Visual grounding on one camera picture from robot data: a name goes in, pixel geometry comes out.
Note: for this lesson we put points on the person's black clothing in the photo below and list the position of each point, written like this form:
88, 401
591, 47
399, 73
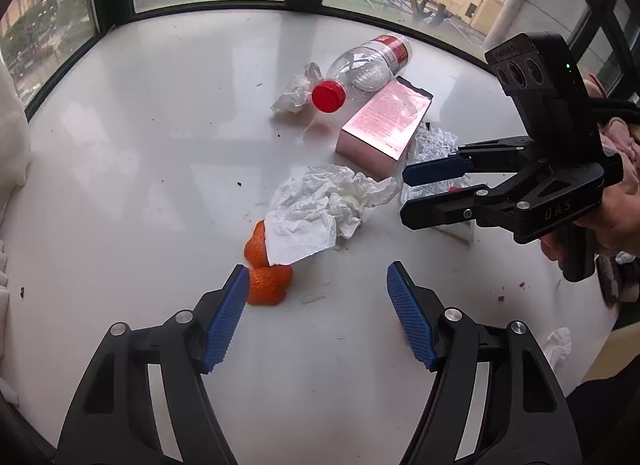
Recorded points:
610, 420

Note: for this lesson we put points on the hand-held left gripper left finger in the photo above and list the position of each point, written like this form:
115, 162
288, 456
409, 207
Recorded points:
227, 320

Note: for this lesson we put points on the person's right hand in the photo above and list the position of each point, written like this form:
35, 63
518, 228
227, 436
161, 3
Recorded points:
622, 220

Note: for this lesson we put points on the white curtain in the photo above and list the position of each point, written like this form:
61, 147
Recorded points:
12, 145

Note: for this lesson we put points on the pink box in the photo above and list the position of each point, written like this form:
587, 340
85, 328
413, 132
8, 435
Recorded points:
385, 125

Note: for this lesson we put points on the silver snack wrapper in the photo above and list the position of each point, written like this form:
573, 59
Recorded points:
430, 145

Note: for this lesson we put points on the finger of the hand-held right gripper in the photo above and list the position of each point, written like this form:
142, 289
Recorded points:
435, 169
440, 210

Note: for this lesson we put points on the large white tissue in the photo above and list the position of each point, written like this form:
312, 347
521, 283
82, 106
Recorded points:
320, 205

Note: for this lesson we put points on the pink cloth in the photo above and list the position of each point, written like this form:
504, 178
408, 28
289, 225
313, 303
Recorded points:
620, 140

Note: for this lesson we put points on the small crumpled white tissue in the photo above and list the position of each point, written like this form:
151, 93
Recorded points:
556, 347

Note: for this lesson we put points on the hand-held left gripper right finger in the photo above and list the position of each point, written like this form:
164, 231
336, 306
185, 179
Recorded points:
410, 315

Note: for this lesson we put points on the red label plastic bottle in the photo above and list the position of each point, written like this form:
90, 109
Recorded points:
370, 65

